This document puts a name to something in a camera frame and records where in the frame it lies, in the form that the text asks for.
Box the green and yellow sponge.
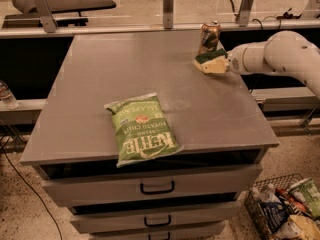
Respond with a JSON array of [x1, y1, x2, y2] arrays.
[[194, 49, 228, 73]]

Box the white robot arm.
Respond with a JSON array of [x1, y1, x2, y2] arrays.
[[194, 31, 320, 98]]

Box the orange soda can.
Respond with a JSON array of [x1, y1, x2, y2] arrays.
[[198, 21, 221, 54]]

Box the green kettle chips bag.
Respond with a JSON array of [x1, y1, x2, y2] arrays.
[[104, 93, 183, 168]]

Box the grey drawer cabinet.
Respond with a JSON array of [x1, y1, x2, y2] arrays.
[[21, 31, 277, 240]]

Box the plastic bottle in basket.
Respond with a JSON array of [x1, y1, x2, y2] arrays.
[[250, 184, 280, 203]]

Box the red snack bag in basket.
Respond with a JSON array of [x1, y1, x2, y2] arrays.
[[275, 188, 307, 215]]

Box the green snack bag in basket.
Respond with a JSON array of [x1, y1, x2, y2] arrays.
[[289, 178, 320, 220]]

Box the blue snack bag in basket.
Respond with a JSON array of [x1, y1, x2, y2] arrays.
[[260, 202, 289, 233]]

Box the yellow snack bag in basket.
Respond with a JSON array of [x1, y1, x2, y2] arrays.
[[275, 215, 320, 240]]

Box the clear plastic water bottle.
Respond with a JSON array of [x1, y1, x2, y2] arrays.
[[0, 80, 18, 109]]

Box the right metal bracket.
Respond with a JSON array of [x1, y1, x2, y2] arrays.
[[236, 0, 254, 27]]

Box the metal bracket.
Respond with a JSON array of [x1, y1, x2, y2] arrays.
[[33, 0, 57, 33], [236, 0, 254, 27], [163, 0, 174, 29]]

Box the middle metal bracket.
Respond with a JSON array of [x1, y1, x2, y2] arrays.
[[163, 0, 174, 29]]

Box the black top drawer handle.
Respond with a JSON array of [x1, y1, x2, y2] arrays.
[[140, 181, 175, 195]]

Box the wire basket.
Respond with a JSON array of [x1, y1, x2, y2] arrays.
[[245, 174, 302, 240]]

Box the black middle drawer handle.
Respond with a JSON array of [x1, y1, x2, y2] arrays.
[[144, 215, 172, 228]]

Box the left metal bracket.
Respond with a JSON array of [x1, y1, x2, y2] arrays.
[[33, 0, 57, 33]]

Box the black floor cable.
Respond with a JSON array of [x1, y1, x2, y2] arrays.
[[0, 140, 64, 240]]

